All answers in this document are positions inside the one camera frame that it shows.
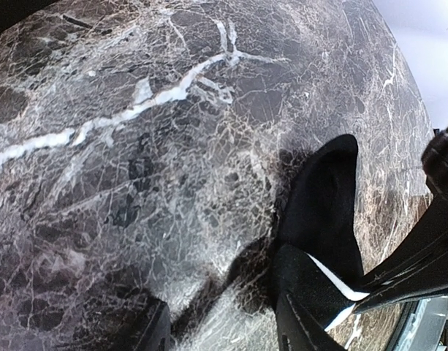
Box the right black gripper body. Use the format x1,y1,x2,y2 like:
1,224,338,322
421,127,448,202

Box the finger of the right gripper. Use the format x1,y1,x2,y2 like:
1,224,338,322
354,197,448,314

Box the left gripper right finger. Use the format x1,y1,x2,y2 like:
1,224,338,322
273,244,346,350

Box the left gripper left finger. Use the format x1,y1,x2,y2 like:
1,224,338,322
73,290,171,350

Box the black sock with white stripes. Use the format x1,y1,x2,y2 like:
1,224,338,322
270,134,366,331

